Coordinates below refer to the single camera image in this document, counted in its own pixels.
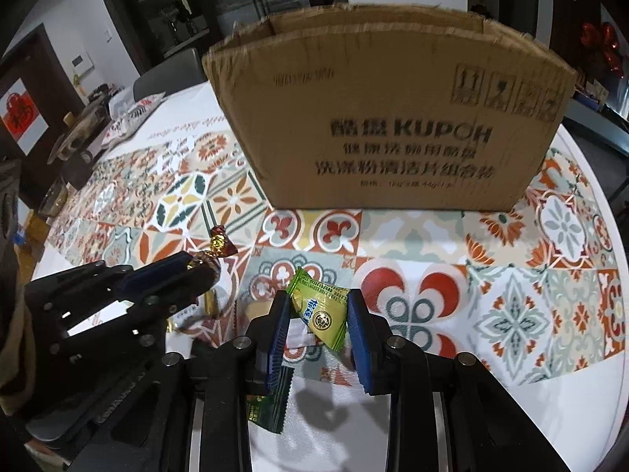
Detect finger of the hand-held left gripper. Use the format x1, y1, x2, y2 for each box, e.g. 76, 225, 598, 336
113, 268, 219, 342
24, 251, 192, 315

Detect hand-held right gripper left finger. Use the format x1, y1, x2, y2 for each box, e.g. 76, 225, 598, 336
96, 290, 296, 472

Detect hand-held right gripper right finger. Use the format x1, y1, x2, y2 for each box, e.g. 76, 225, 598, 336
346, 289, 546, 472

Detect green yellow candy packet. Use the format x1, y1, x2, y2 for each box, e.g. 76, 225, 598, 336
286, 266, 353, 352

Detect gold foil candy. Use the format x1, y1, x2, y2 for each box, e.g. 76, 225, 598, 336
186, 223, 241, 288

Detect brown cardboard box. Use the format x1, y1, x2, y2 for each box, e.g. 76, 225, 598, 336
201, 2, 579, 213

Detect dark green snack packet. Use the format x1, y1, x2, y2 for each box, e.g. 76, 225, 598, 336
244, 378, 294, 434

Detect glass bowl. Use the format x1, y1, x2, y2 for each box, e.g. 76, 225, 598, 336
37, 177, 70, 219

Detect black mug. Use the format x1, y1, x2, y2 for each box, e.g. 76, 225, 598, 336
59, 150, 94, 190

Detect patterned tissue pouch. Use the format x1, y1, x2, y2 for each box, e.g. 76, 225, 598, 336
101, 92, 168, 146

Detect tray with tea set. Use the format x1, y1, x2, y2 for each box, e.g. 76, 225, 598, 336
46, 86, 116, 163

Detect grey dining chair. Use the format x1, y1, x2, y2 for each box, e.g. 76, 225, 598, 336
132, 48, 207, 101

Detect red paper door decoration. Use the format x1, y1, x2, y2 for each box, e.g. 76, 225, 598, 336
0, 76, 50, 158

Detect red foil balloons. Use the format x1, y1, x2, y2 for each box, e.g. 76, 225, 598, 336
580, 20, 625, 77

